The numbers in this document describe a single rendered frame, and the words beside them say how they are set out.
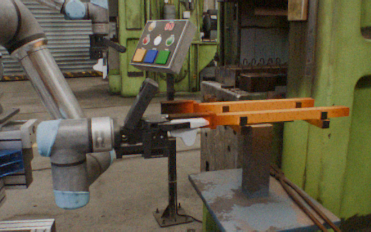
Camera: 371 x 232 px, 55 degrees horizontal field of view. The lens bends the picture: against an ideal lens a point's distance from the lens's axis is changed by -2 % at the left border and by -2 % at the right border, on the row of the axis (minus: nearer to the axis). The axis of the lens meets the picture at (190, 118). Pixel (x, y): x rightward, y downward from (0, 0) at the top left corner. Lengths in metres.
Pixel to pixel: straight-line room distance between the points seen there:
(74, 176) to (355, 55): 0.94
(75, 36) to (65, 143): 8.59
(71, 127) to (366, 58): 0.97
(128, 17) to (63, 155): 5.64
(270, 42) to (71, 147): 1.32
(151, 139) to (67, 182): 0.20
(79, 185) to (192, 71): 5.76
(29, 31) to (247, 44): 1.15
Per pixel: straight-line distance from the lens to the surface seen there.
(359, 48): 1.32
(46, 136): 0.78
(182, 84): 6.48
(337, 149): 1.34
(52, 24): 9.30
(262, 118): 0.87
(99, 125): 0.77
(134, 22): 6.37
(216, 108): 0.95
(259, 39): 1.86
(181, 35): 1.92
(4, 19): 0.86
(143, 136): 0.79
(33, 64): 0.92
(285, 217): 0.98
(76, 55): 9.33
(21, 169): 1.64
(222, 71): 1.62
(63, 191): 0.81
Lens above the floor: 1.15
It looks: 14 degrees down
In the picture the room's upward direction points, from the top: straight up
